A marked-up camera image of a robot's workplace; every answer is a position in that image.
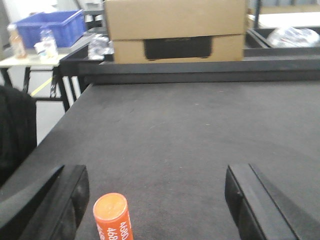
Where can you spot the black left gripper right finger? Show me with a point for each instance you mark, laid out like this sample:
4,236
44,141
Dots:
261,211

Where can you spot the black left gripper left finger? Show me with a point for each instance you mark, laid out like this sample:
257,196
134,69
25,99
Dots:
50,208

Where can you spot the orange cylindrical capacitor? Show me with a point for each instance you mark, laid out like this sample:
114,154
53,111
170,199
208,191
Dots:
111,214

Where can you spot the dark grey table mat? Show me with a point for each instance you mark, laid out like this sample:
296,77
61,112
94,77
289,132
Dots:
166,147

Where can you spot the white folding side table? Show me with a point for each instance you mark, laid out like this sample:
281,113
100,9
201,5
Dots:
33,63

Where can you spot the clear plastic bottle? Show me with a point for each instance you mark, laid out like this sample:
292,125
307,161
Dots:
46,48

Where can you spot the orange drink bottle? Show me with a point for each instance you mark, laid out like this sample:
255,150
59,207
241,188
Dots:
16,42

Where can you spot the silver foil packet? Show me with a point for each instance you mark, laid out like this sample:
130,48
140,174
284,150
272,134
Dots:
99,47

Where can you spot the crumpled plastic bag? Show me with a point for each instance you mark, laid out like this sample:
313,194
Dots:
291,37

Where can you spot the blue plastic crate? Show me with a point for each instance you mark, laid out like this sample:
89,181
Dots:
67,27

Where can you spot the large cardboard box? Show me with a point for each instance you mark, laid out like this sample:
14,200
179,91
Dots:
176,31

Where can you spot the black metal table frame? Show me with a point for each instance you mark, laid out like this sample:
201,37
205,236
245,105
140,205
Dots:
261,63

